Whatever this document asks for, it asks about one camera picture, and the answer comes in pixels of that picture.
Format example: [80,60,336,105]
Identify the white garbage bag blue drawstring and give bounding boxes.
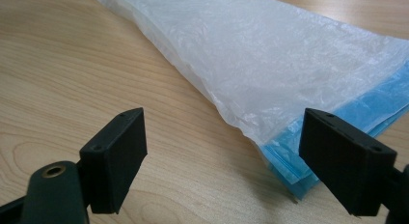
[88,0,409,201]

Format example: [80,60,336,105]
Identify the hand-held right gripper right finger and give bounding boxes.
[298,107,398,217]

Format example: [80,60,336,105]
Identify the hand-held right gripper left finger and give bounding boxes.
[79,107,149,215]

